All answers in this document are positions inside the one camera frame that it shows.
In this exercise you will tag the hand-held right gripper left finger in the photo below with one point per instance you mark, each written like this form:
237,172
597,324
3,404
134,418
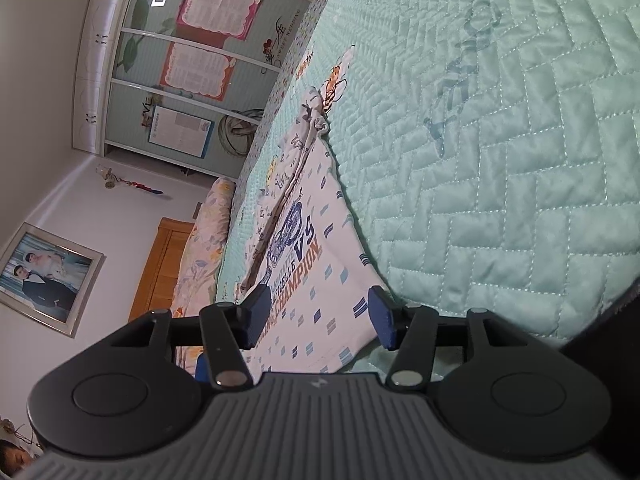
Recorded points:
257,312

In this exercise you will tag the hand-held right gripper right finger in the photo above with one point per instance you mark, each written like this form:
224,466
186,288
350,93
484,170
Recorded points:
381,320

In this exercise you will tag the white motorcycle-print shirt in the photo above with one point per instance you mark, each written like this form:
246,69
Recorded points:
320,280

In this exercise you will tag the floral pillow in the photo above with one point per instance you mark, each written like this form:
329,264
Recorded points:
205,240

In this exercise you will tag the wooden headboard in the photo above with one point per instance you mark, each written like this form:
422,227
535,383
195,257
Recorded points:
155,270

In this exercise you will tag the grey coiled hoop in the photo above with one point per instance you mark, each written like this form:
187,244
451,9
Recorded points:
240,130

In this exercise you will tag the blue-bordered poster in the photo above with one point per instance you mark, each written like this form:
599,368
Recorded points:
180,127

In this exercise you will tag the framed photo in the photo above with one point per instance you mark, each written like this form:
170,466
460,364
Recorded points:
42,280

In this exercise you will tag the pale sliding-door wardrobe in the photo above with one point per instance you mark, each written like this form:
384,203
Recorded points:
137,110

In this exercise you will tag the orange-bordered poster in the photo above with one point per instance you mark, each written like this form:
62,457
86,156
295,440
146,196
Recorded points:
197,67

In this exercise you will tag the portrait photo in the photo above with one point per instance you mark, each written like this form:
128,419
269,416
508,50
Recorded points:
14,459

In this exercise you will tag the pink-bordered poster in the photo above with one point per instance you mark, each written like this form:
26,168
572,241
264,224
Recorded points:
217,7

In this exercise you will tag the tasselled wall ornament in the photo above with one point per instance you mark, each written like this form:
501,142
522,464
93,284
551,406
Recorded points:
130,182

